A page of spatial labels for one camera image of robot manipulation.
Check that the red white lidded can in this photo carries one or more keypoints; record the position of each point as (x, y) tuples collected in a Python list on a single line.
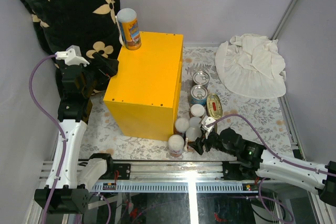
[(176, 145)]

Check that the white lidded middle can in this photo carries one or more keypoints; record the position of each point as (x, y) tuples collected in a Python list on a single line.
[(181, 125)]

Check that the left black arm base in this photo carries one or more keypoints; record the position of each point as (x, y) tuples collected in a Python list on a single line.
[(118, 171)]

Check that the yellow wooden shelf box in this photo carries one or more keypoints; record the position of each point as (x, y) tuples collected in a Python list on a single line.
[(143, 97)]

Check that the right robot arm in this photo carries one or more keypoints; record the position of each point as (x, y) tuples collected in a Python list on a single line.
[(316, 178)]

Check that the black floral plush pillow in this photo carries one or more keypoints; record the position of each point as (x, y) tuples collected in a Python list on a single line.
[(89, 24)]

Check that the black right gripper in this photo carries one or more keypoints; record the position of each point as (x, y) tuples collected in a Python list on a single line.
[(198, 145)]

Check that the brown can white lid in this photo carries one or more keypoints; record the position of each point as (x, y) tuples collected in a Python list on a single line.
[(197, 110)]

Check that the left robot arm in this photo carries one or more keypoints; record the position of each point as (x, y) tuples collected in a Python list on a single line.
[(66, 190)]

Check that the grey lidded small can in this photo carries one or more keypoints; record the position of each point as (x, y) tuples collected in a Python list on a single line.
[(195, 122)]

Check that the blue round tin can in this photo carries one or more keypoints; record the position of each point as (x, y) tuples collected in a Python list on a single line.
[(199, 95)]

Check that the floral patterned table mat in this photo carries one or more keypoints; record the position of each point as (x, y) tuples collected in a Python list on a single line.
[(257, 120)]

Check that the upper gold oval tin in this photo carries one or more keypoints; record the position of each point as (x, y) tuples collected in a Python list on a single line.
[(213, 106)]

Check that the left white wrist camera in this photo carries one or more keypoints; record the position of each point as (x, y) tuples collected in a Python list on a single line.
[(72, 56)]

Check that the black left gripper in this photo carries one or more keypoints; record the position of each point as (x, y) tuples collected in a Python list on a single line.
[(109, 69)]

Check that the aluminium frame rail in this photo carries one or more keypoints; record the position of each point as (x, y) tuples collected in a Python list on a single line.
[(146, 177)]

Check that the dark round tin can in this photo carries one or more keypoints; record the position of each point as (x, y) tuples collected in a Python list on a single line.
[(201, 78)]

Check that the orange lidded front can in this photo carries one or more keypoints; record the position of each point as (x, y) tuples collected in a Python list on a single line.
[(192, 133)]

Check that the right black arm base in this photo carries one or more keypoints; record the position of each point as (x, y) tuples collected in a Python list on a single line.
[(237, 170)]

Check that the orange blue lidded can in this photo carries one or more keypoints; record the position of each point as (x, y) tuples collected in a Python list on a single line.
[(129, 34)]

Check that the white crumpled cloth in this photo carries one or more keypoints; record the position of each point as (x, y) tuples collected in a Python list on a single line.
[(250, 65)]

